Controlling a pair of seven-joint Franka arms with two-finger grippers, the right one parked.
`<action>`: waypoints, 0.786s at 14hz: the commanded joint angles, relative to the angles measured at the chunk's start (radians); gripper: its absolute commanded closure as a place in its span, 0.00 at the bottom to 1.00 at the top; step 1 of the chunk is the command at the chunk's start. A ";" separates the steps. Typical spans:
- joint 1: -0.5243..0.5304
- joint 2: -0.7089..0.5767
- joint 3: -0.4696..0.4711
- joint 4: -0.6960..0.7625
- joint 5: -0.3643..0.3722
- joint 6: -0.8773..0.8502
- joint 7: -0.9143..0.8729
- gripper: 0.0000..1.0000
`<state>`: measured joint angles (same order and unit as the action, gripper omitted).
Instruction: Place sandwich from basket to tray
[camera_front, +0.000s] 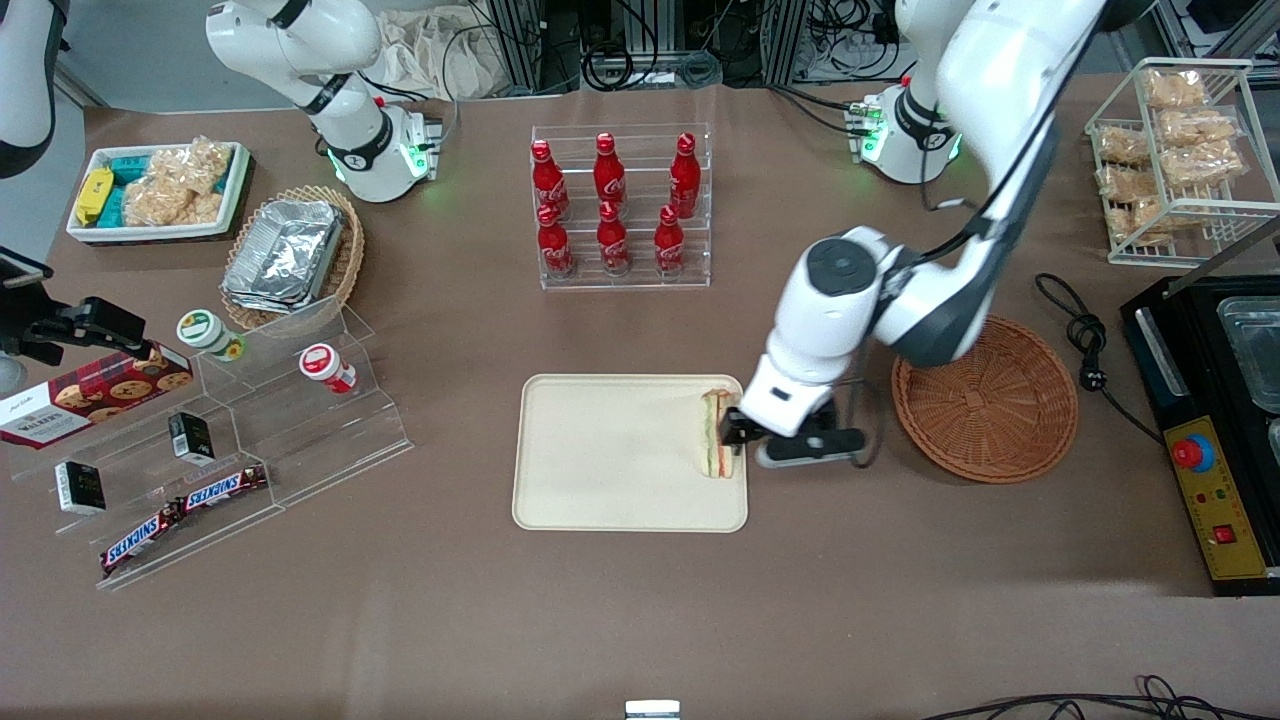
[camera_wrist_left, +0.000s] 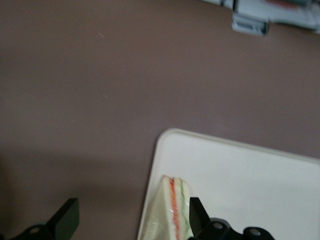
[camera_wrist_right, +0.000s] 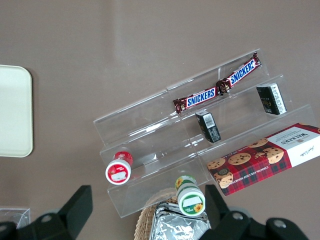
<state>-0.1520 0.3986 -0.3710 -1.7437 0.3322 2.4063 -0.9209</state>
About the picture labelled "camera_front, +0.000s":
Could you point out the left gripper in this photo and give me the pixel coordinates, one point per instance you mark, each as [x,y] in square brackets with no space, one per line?
[741,430]

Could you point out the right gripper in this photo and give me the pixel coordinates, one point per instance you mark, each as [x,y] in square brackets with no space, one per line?
[58,327]

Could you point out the triangular sandwich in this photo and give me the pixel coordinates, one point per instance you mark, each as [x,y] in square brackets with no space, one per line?
[712,440]

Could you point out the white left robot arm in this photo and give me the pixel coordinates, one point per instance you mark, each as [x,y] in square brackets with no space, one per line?
[1000,80]

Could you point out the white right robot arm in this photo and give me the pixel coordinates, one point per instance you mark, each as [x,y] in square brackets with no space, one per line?
[340,130]

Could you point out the cream rectangular tray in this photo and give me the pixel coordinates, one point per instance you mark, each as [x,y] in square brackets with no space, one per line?
[620,455]

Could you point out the round brown wicker basket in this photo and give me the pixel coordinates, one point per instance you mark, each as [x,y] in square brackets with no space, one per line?
[985,410]

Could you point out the oval wicker basket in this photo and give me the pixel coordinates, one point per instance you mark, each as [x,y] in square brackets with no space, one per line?
[348,255]

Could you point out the red cookie box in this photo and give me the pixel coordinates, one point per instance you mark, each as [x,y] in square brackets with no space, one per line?
[90,400]

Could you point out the green lid yogurt cup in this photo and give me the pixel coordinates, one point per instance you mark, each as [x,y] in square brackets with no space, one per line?
[205,332]

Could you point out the teal snack pack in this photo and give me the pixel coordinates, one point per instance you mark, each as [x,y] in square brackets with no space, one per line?
[130,168]
[113,205]

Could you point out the yellow snack pack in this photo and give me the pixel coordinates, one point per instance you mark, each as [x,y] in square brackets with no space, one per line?
[94,195]

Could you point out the small black box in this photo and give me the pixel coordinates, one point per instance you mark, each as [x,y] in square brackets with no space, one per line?
[80,487]
[190,437]

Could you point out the clear bag of rice crackers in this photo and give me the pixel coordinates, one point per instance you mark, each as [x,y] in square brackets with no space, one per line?
[195,165]
[165,203]

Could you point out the clear acrylic bottle rack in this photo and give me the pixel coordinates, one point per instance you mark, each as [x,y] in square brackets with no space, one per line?
[620,283]

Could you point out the red cola bottle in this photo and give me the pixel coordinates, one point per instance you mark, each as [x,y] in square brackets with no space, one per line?
[548,180]
[670,245]
[685,180]
[555,245]
[613,242]
[610,175]

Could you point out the snickers bar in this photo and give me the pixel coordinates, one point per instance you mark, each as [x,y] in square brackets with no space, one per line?
[222,489]
[140,540]

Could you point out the white rectangular snack bin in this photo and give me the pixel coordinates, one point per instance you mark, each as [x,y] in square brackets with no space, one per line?
[235,185]

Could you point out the stack of foil containers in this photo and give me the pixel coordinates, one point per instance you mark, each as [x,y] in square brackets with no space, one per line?
[285,255]

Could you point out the red lid yogurt cup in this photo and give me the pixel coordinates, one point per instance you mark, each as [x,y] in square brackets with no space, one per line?
[322,364]

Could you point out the clear acrylic stepped shelf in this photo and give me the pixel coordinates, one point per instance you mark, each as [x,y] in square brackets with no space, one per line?
[300,440]

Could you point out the bagged fried snack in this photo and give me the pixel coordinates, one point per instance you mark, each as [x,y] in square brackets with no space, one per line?
[1205,163]
[1198,127]
[1172,90]
[1140,222]
[1122,146]
[1125,183]

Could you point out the red emergency stop button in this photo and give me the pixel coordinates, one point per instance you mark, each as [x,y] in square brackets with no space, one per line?
[1193,453]

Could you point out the white cloth bag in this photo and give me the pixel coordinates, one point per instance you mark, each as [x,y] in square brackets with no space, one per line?
[430,55]

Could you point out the black appliance housing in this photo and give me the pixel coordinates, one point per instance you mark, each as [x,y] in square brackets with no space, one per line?
[1200,360]

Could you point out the yellow control panel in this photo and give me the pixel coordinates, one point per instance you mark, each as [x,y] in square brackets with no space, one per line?
[1225,510]

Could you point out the steel pan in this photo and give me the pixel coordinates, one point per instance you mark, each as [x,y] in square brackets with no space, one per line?
[1255,350]

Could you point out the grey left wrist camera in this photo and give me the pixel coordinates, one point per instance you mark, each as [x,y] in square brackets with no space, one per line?
[810,448]

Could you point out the aluminium frame post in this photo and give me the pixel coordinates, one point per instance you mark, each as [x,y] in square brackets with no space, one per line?
[515,45]
[785,40]

